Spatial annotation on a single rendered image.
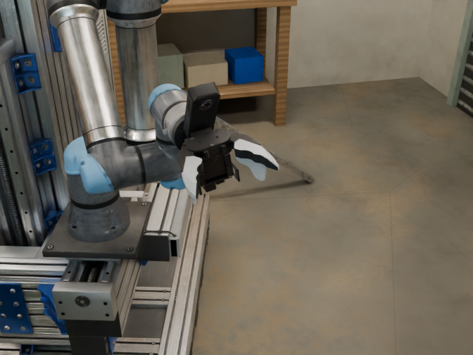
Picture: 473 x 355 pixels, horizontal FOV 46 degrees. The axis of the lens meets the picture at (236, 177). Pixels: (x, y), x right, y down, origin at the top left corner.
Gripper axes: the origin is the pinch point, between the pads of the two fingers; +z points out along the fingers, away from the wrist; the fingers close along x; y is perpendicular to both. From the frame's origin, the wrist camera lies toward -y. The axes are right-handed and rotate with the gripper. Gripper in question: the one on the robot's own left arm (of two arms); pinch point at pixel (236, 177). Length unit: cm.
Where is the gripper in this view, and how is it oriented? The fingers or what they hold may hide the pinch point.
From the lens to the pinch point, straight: 79.2
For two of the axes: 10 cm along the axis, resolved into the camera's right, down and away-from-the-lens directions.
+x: -9.1, 3.2, -2.7
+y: 1.2, 8.2, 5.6
